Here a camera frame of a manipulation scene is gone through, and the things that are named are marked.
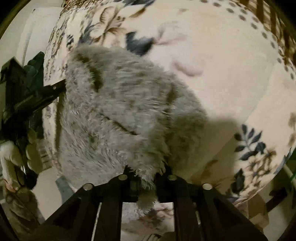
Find brown checkered bed cover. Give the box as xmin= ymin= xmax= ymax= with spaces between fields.
xmin=236 ymin=1 xmax=295 ymax=65

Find gloved left hand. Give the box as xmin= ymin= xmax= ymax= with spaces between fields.
xmin=1 ymin=129 xmax=43 ymax=193

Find grey fluffy fleece pants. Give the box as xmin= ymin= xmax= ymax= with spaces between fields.
xmin=59 ymin=45 xmax=207 ymax=215

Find dark green pillow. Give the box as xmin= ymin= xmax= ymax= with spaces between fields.
xmin=23 ymin=52 xmax=45 ymax=92

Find cream floral fleece blanket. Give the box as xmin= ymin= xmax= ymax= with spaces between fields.
xmin=43 ymin=0 xmax=296 ymax=235

